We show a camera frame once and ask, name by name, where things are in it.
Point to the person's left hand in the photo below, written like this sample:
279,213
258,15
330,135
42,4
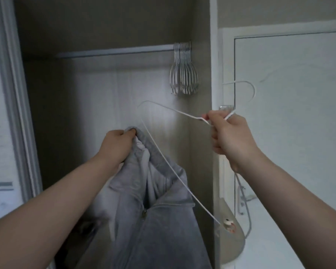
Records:
117,148

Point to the white door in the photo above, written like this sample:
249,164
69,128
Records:
297,109

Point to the person's left forearm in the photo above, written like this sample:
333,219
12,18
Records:
45,221

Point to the person's right hand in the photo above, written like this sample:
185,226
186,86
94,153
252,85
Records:
235,140

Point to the closet rod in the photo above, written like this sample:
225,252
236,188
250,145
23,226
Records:
112,51

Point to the rounded corner shelf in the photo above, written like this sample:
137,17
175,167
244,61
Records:
232,243

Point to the grey striped zip hoodie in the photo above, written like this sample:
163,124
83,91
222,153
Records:
157,232

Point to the bunch of white hangers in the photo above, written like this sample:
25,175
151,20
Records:
183,81

